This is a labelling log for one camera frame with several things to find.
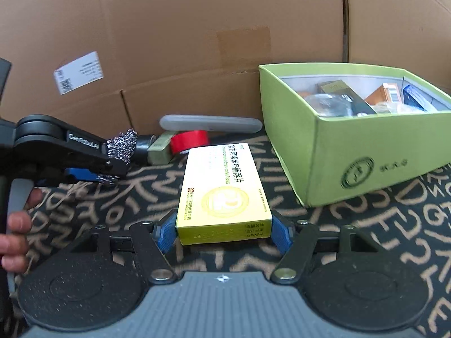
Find person's left hand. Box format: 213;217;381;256
0;188;45;274

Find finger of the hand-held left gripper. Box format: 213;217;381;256
63;127;129;180
63;167;99;184

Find green cardboard box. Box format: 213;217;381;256
259;63;451;208

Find dark patterned mat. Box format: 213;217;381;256
0;130;451;338

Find white shipping label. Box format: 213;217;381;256
54;52;105;95

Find dark brown box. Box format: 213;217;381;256
316;80;377;115

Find steel wool scrubber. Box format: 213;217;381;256
96;128;139;186

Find red tape roll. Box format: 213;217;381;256
170;130;209;155

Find small olive box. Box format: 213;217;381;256
147;132;177;165

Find grey oblong case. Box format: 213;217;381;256
159;114;263;135

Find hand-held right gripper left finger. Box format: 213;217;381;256
79;209;178;285

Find clear plastic bag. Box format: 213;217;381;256
304;93;353;117

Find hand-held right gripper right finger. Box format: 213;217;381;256
269;210;374;285

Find blue white box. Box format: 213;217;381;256
403;84;439;112

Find yellow medicine box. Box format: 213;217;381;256
176;143;273;246

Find large cardboard box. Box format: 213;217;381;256
0;0;451;142

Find orange white box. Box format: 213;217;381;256
364;83;403;105

